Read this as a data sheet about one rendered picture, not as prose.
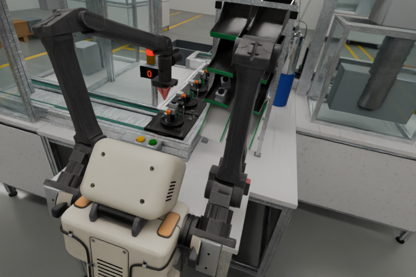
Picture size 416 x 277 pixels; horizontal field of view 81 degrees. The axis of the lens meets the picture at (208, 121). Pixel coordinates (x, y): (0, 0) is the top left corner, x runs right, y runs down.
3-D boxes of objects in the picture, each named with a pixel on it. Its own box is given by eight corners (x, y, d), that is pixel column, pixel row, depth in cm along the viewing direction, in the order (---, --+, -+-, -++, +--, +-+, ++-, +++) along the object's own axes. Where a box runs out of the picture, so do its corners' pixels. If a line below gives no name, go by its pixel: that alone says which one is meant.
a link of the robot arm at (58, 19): (17, 12, 57) (43, 8, 53) (69, 8, 68) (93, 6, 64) (77, 166, 77) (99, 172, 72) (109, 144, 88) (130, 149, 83)
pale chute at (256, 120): (250, 150, 124) (249, 149, 120) (226, 141, 128) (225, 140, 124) (268, 101, 129) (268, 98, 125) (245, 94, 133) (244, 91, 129)
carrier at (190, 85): (209, 102, 173) (210, 86, 167) (177, 95, 178) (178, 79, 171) (217, 89, 193) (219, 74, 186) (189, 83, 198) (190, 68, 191)
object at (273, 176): (296, 209, 114) (298, 205, 113) (37, 134, 144) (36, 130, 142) (293, 93, 231) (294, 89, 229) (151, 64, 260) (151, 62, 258)
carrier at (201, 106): (198, 118, 153) (199, 101, 146) (163, 110, 158) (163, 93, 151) (208, 102, 173) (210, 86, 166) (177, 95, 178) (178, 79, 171)
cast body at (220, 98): (222, 106, 119) (221, 96, 113) (215, 102, 120) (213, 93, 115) (230, 94, 122) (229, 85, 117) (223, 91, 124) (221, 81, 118)
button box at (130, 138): (156, 157, 126) (155, 148, 123) (120, 147, 130) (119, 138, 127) (161, 149, 132) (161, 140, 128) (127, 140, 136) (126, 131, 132)
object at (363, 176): (405, 245, 197) (477, 167, 151) (268, 205, 219) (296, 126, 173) (380, 186, 253) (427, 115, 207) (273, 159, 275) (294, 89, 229)
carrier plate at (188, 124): (183, 140, 132) (183, 137, 131) (143, 130, 137) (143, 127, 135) (197, 119, 152) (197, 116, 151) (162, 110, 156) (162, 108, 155)
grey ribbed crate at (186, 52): (207, 70, 319) (208, 53, 307) (163, 62, 332) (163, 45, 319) (215, 61, 354) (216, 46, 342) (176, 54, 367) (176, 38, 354)
